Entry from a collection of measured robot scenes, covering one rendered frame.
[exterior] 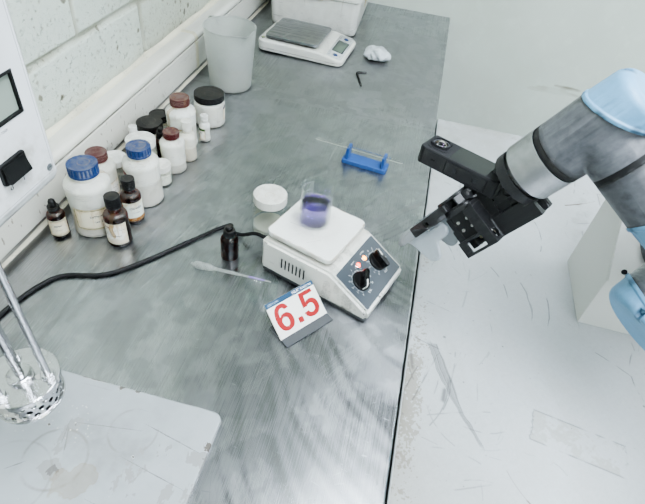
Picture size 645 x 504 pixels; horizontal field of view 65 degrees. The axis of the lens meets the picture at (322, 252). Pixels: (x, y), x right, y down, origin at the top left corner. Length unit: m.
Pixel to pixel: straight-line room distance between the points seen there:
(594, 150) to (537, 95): 1.67
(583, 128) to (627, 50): 1.66
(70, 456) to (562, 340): 0.72
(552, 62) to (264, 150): 1.36
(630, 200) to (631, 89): 0.11
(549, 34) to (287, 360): 1.70
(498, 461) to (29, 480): 0.56
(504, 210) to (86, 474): 0.59
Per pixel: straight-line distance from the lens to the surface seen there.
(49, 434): 0.73
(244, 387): 0.73
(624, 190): 0.61
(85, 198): 0.90
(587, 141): 0.60
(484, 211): 0.68
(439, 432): 0.74
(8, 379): 0.57
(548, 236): 1.10
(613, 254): 0.90
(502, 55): 2.18
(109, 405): 0.73
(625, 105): 0.58
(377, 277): 0.82
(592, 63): 2.24
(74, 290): 0.87
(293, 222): 0.82
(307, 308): 0.79
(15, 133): 0.35
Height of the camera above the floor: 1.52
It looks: 43 degrees down
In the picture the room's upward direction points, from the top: 8 degrees clockwise
